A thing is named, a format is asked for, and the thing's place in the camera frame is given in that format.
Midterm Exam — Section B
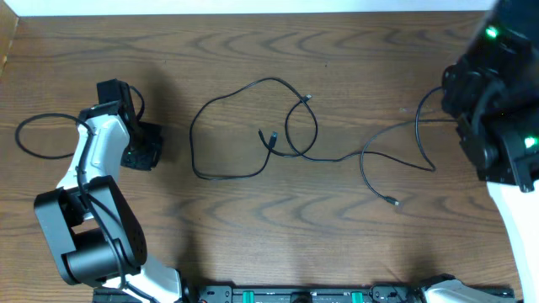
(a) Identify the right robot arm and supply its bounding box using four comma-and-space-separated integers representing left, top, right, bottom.
441, 0, 538, 302

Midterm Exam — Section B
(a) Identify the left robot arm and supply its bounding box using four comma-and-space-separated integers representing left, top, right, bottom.
34, 79, 183, 302

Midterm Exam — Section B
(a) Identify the black usb cable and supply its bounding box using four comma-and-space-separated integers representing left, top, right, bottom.
257, 86, 460, 207
189, 77, 319, 182

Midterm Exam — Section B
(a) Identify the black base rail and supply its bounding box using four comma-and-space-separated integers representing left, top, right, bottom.
91, 284, 517, 303

